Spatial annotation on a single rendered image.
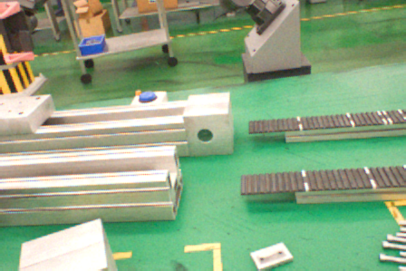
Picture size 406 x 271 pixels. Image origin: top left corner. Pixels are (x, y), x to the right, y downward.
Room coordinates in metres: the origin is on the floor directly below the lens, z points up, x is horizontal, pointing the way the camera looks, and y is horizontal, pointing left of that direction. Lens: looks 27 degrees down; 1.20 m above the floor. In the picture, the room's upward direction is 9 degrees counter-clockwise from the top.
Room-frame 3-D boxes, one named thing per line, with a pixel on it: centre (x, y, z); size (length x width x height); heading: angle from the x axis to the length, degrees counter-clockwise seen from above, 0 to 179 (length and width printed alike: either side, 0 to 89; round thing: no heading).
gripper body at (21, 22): (0.98, 0.42, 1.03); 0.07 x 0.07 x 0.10; 4
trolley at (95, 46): (3.78, 0.71, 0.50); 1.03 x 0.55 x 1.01; 98
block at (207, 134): (0.72, -0.02, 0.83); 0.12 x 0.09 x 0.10; 170
